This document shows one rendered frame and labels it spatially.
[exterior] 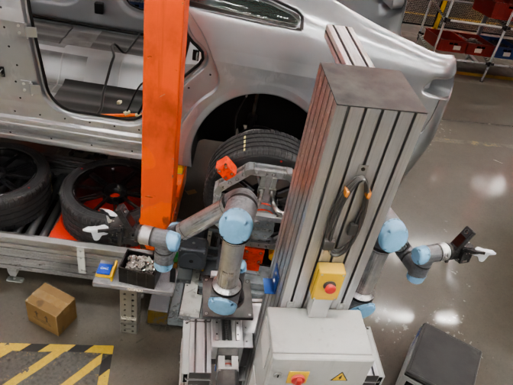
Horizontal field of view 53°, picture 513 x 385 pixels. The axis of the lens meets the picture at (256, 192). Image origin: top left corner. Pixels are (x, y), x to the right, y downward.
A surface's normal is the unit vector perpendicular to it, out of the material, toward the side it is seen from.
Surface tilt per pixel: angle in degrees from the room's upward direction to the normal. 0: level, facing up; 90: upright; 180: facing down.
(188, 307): 0
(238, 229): 82
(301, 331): 0
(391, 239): 83
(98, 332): 0
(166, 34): 90
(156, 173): 90
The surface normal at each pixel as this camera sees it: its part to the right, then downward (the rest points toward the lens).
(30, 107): -0.04, 0.64
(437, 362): 0.15, -0.77
